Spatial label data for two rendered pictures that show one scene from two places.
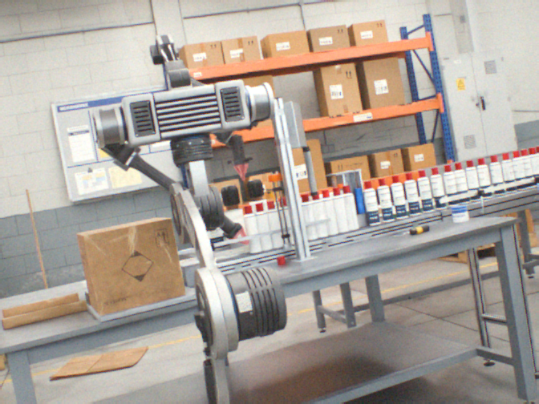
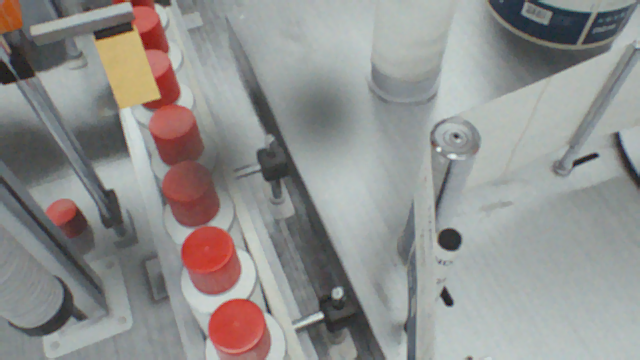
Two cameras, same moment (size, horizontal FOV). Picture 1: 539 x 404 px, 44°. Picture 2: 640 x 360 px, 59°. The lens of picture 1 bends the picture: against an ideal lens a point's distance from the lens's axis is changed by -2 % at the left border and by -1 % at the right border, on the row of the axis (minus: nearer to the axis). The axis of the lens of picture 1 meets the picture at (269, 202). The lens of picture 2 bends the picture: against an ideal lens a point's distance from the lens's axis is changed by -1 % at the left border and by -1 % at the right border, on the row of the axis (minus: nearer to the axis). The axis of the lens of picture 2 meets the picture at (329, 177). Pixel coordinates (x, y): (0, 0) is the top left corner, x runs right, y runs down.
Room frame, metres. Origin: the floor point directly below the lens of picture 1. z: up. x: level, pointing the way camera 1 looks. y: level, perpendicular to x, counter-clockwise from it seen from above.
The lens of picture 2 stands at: (3.05, -0.31, 1.40)
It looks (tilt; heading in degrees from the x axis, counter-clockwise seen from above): 57 degrees down; 88
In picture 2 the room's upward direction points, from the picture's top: 1 degrees clockwise
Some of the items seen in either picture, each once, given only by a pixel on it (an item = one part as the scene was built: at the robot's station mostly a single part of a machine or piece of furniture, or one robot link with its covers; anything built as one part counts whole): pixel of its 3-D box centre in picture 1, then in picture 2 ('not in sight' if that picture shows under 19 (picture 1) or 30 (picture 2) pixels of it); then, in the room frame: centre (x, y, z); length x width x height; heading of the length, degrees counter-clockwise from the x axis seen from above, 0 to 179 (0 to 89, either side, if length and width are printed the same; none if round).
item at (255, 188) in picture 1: (258, 206); not in sight; (3.54, 0.06, 1.04); 0.09 x 0.09 x 0.29
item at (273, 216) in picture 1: (274, 224); (178, 144); (2.92, 0.00, 0.98); 0.05 x 0.05 x 0.20
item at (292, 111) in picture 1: (288, 127); not in sight; (2.88, -0.14, 1.38); 0.17 x 0.10 x 0.19; 167
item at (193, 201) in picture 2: not in sight; (212, 248); (2.96, -0.11, 0.98); 0.05 x 0.05 x 0.20
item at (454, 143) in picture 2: not in sight; (434, 201); (3.15, -0.06, 0.97); 0.05 x 0.05 x 0.19
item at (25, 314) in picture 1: (42, 309); not in sight; (2.55, 0.92, 0.85); 0.30 x 0.26 x 0.04; 112
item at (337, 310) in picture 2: not in sight; (320, 321); (3.05, -0.14, 0.89); 0.06 x 0.03 x 0.12; 22
